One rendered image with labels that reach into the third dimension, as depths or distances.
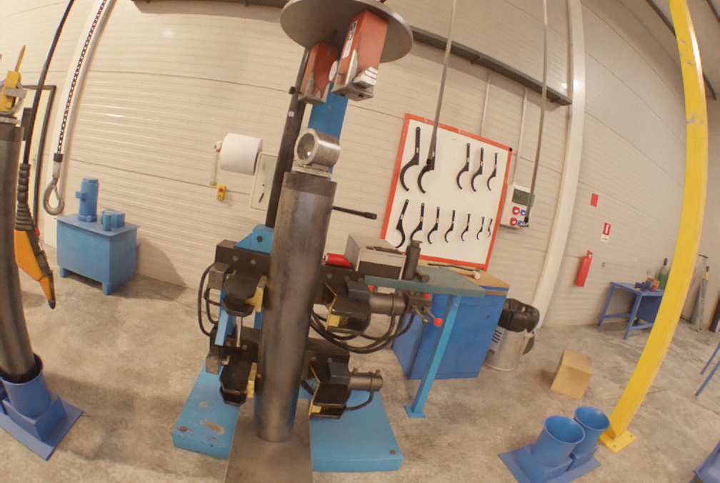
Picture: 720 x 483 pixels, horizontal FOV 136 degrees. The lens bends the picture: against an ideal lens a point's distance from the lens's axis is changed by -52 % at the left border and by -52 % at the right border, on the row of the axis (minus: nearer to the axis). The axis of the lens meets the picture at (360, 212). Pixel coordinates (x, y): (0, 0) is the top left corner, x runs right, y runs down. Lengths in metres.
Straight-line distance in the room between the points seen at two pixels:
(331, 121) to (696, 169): 2.62
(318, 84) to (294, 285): 0.86
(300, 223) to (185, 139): 2.56
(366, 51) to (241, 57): 2.58
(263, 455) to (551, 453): 1.57
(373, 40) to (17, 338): 1.94
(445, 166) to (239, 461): 3.26
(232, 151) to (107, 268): 1.85
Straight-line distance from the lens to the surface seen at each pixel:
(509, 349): 3.21
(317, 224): 1.13
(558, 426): 2.25
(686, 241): 2.64
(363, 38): 1.10
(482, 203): 3.77
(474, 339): 2.76
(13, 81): 1.47
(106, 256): 3.24
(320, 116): 1.62
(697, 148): 2.77
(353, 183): 3.22
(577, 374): 3.25
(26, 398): 1.84
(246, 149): 2.03
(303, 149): 1.24
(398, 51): 1.40
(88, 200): 3.53
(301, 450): 1.69
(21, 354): 1.73
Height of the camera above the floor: 1.46
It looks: 4 degrees down
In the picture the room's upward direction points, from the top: 12 degrees clockwise
